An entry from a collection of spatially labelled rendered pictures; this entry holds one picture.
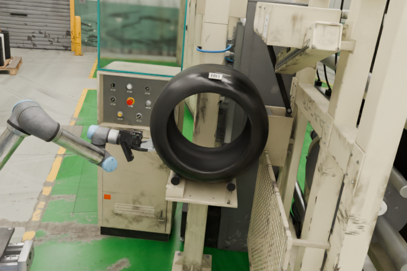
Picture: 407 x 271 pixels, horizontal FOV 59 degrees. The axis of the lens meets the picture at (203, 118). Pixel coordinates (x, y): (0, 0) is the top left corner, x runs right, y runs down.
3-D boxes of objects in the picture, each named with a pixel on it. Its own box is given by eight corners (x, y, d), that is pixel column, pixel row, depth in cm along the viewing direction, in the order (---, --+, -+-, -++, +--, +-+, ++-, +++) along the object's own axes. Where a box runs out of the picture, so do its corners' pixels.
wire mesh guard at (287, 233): (246, 240, 234) (261, 142, 211) (249, 240, 234) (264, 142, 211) (260, 378, 149) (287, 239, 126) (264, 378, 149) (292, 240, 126)
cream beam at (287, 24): (251, 31, 187) (255, 1, 182) (300, 35, 186) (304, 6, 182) (264, 45, 130) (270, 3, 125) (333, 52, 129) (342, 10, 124)
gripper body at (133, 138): (141, 137, 178) (117, 131, 178) (138, 152, 181) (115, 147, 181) (144, 131, 185) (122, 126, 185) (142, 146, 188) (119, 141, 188)
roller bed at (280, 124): (255, 150, 224) (262, 104, 214) (279, 152, 224) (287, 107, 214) (258, 164, 205) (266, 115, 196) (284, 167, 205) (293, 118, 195)
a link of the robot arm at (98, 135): (90, 137, 188) (92, 122, 186) (110, 142, 188) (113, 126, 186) (85, 141, 180) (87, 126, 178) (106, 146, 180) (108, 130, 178)
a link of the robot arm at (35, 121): (37, 109, 142) (124, 159, 175) (29, 101, 150) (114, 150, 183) (19, 133, 141) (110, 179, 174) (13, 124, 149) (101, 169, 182)
